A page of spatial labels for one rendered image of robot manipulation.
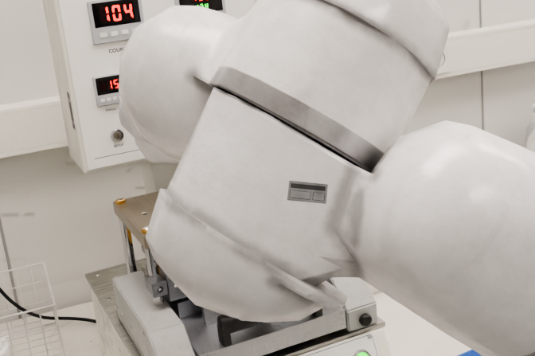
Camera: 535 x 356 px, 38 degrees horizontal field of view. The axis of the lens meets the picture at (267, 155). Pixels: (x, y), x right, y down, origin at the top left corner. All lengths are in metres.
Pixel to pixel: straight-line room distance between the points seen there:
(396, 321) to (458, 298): 1.16
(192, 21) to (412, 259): 0.21
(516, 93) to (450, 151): 1.74
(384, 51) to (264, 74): 0.06
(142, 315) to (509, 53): 1.23
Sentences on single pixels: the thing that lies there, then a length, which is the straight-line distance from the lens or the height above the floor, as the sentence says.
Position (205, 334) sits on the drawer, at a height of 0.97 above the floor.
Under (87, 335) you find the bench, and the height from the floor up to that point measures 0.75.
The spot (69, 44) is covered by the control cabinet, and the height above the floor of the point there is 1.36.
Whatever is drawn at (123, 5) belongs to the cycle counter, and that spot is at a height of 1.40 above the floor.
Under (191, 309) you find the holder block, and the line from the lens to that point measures 1.14.
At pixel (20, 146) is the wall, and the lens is 1.62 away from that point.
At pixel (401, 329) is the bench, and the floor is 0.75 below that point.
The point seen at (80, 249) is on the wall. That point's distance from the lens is 1.74.
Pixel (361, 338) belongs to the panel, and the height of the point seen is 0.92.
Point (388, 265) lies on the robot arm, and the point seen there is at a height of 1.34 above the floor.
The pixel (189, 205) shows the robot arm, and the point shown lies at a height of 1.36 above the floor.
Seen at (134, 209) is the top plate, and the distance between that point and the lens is 1.18.
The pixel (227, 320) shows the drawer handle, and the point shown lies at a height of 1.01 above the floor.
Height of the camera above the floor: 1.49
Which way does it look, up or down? 16 degrees down
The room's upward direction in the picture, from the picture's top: 6 degrees counter-clockwise
